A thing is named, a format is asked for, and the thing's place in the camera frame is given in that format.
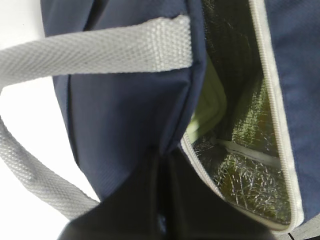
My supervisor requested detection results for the green lid food container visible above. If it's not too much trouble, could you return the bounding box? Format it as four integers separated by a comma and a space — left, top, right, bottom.
186, 55, 227, 144

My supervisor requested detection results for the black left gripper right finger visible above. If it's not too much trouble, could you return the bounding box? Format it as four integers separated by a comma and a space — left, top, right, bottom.
167, 148, 276, 240

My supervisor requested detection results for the navy blue lunch bag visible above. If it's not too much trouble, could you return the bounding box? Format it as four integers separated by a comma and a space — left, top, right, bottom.
0, 0, 320, 236

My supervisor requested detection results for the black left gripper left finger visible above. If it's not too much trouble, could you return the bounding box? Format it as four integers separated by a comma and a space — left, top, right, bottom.
59, 154, 165, 240

